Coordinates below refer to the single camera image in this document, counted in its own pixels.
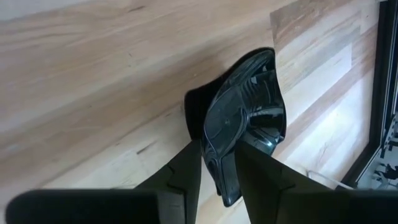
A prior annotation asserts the black aluminium table frame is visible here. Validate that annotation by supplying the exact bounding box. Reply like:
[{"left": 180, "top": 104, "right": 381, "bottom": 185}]
[{"left": 340, "top": 0, "right": 398, "bottom": 189}]

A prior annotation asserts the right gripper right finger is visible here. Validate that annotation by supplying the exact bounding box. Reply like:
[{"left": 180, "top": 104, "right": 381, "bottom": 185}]
[{"left": 235, "top": 139, "right": 398, "bottom": 224}]

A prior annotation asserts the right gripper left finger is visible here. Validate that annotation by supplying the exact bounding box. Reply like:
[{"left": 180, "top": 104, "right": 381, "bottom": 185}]
[{"left": 5, "top": 139, "right": 203, "bottom": 224}]

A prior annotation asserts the black pot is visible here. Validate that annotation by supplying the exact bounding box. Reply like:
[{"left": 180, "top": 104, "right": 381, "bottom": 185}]
[{"left": 200, "top": 48, "right": 287, "bottom": 208}]

